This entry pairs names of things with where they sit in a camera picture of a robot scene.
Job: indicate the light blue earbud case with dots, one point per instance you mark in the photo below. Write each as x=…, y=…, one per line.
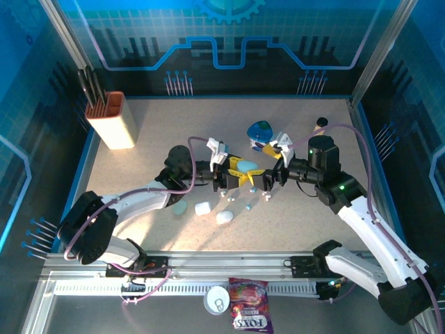
x=247, y=166

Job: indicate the white square earbud case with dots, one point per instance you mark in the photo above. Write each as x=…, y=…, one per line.
x=202, y=208

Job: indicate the white oval earbud case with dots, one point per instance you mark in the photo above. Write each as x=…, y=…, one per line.
x=224, y=217

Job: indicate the pale mint earbud case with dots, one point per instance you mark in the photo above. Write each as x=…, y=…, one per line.
x=179, y=208

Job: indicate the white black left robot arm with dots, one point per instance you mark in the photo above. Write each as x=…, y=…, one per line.
x=139, y=203

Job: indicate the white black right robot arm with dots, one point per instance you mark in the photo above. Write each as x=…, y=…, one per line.
x=365, y=222

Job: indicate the yogurt cup blue lid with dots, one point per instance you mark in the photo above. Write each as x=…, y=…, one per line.
x=260, y=129

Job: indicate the small beige bottle black cap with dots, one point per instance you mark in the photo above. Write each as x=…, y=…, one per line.
x=321, y=121

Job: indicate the beige knife block orange top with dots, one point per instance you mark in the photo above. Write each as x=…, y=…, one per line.
x=113, y=128

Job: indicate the white pull-tab can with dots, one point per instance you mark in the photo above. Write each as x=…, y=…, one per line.
x=216, y=300

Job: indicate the purple candy bag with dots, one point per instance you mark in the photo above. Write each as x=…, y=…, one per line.
x=248, y=302

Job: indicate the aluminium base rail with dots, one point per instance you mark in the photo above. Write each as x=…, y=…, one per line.
x=226, y=259

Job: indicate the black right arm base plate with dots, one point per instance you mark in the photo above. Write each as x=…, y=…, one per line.
x=300, y=266

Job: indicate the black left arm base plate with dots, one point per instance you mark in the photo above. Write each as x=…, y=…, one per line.
x=158, y=261

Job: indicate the aluminium frame post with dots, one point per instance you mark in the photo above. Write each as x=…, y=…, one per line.
x=382, y=52
x=59, y=31

